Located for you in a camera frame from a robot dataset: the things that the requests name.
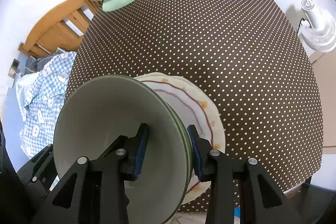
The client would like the white standing fan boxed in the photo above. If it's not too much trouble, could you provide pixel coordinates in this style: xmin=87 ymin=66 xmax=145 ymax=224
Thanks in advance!
xmin=297 ymin=0 xmax=336 ymax=53

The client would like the blue checked blanket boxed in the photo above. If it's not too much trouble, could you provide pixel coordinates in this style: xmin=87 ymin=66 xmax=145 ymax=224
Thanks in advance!
xmin=16 ymin=51 xmax=77 ymax=157

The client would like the wall socket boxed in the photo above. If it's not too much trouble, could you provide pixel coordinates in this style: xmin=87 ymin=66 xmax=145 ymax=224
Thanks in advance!
xmin=8 ymin=58 xmax=20 ymax=79

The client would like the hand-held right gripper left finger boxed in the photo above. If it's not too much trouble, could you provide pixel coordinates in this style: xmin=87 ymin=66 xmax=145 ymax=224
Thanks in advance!
xmin=31 ymin=123 xmax=150 ymax=224

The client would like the grey pillow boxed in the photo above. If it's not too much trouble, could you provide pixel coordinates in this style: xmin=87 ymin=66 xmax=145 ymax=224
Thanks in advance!
xmin=25 ymin=55 xmax=42 ymax=73

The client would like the scalloped yellow-flower plate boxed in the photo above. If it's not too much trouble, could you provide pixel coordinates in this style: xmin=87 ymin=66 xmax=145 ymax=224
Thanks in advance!
xmin=133 ymin=72 xmax=226 ymax=206

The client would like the white red-flower plate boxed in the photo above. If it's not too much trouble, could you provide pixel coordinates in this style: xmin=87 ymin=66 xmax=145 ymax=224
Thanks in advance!
xmin=143 ymin=81 xmax=214 ymax=193

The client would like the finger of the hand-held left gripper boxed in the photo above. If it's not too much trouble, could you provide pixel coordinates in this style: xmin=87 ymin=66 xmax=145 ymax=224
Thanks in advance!
xmin=17 ymin=144 xmax=60 ymax=189

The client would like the brown polka-dot tablecloth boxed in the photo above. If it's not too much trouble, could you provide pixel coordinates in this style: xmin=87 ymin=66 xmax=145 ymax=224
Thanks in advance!
xmin=65 ymin=0 xmax=324 ymax=212

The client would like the beige door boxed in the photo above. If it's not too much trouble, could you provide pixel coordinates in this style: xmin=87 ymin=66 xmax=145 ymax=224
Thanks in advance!
xmin=310 ymin=48 xmax=336 ymax=148

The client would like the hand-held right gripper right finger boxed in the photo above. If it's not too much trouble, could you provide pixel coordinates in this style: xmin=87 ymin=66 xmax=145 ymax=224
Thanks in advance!
xmin=186 ymin=124 xmax=305 ymax=224

